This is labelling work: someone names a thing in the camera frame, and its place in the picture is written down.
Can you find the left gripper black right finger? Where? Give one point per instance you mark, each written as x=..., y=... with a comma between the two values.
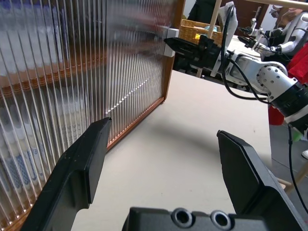
x=255, y=183

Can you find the person in dark clothes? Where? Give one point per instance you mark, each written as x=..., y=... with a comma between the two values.
x=202, y=9

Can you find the ribbed glass door with scratch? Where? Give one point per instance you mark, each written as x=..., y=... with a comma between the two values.
x=144, y=72

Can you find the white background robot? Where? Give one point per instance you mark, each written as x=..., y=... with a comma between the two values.
x=296, y=29

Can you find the wicker basket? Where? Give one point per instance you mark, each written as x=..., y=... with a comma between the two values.
x=190, y=29

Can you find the white shoe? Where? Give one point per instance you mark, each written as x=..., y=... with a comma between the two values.
x=305, y=154

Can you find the light wooden rack frame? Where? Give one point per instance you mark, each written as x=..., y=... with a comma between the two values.
x=215, y=14

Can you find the wooden cabinet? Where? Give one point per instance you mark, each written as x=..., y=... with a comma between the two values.
x=178, y=14

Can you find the red cloth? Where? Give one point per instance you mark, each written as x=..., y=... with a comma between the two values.
x=275, y=118
x=300, y=60

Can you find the ribbed glass sliding door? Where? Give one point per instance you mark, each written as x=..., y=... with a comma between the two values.
x=48, y=72

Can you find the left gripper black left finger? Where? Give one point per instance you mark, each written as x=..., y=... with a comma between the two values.
x=72, y=173

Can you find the white plastic bottle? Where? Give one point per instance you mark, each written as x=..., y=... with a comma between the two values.
x=16, y=166
x=69, y=125

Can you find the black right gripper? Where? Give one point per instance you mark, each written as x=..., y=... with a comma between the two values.
x=209, y=53

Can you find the background person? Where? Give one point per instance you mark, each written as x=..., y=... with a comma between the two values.
x=292, y=13

